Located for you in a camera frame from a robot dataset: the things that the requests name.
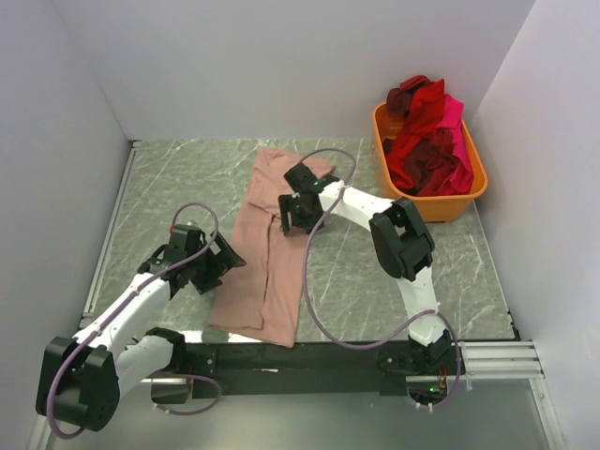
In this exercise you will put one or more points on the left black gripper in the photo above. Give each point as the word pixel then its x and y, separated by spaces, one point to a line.
pixel 221 262

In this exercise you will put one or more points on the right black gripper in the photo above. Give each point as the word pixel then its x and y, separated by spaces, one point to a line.
pixel 288 204

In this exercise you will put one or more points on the pink t shirt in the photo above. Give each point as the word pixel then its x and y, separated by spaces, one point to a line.
pixel 261 299

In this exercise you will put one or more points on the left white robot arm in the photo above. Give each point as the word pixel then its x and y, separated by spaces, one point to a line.
pixel 83 377

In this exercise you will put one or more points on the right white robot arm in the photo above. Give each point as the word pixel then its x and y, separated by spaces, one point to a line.
pixel 402 242

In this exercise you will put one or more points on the black base beam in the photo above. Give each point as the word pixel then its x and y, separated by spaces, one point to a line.
pixel 316 367

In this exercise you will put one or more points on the dark maroon t shirt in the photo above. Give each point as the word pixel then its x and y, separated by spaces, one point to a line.
pixel 399 99

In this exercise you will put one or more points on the orange plastic basket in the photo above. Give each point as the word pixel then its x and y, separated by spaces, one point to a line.
pixel 435 209

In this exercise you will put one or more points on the bright red t shirt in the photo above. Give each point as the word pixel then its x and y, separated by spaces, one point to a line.
pixel 425 114

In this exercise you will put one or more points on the magenta t shirt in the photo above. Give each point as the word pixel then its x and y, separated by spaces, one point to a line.
pixel 460 180

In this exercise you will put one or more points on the aluminium frame rail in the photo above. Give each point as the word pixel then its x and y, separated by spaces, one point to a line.
pixel 78 266

